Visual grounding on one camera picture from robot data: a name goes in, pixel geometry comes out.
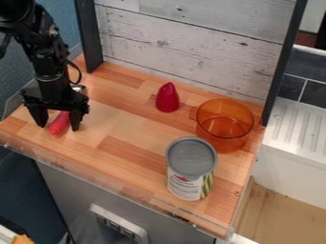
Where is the red spoon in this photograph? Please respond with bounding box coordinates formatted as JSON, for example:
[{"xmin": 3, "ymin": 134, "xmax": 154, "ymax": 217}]
[{"xmin": 47, "ymin": 84, "xmax": 89, "ymax": 136}]

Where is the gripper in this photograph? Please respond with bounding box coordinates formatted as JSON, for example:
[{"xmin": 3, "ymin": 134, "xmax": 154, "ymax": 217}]
[{"xmin": 19, "ymin": 77, "xmax": 92, "ymax": 132}]

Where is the orange clear pot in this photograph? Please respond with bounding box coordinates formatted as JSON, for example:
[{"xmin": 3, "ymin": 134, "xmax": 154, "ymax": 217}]
[{"xmin": 187, "ymin": 97, "xmax": 265, "ymax": 154}]

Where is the red toy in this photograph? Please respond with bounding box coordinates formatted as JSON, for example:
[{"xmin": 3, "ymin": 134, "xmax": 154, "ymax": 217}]
[{"xmin": 153, "ymin": 81, "xmax": 181, "ymax": 113}]

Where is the silver can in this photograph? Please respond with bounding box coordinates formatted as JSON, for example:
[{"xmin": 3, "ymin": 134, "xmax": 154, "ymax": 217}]
[{"xmin": 164, "ymin": 136, "xmax": 219, "ymax": 202}]

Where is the white toy kitchen unit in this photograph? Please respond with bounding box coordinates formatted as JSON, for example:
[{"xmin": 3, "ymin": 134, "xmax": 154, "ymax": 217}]
[{"xmin": 251, "ymin": 43, "xmax": 326, "ymax": 211}]

